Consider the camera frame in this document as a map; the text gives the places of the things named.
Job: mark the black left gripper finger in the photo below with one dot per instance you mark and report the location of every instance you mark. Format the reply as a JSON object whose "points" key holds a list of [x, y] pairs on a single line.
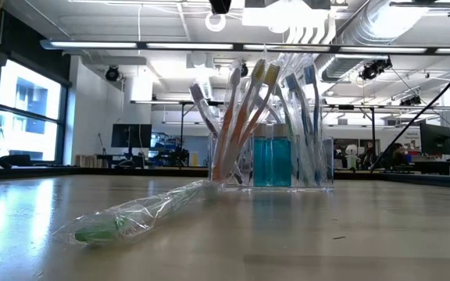
{"points": [[220, 6]]}

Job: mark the teal mouthwash bottle white cap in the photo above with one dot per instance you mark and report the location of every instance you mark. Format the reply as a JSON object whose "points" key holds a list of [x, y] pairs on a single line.
{"points": [[281, 164], [262, 164]]}

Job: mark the black overhead beam with lights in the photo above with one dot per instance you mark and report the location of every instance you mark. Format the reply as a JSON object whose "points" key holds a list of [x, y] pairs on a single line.
{"points": [[238, 47]]}

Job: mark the white ceiling light panel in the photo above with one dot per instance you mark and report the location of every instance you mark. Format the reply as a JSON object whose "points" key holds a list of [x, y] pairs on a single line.
{"points": [[283, 17]]}

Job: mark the white ceiling pipe bundle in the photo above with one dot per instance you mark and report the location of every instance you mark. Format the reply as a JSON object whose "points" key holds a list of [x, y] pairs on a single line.
{"points": [[307, 35]]}

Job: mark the black computer monitor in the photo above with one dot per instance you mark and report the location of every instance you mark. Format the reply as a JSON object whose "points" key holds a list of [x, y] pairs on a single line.
{"points": [[436, 138], [131, 135]]}

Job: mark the clear acrylic organizer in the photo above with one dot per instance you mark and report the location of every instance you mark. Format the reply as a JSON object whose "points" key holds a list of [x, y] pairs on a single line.
{"points": [[328, 164]]}

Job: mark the brown boxes row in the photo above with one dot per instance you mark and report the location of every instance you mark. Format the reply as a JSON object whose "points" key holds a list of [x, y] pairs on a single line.
{"points": [[92, 161]]}

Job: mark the person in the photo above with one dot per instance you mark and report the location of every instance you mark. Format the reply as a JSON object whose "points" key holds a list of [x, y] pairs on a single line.
{"points": [[398, 154]]}

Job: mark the black ceiling camera cluster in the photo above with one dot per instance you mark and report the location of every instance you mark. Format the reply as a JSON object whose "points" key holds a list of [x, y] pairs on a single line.
{"points": [[373, 69]]}

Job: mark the black aluminium table frame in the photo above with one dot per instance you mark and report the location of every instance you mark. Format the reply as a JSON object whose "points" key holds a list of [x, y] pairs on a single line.
{"points": [[151, 171]]}

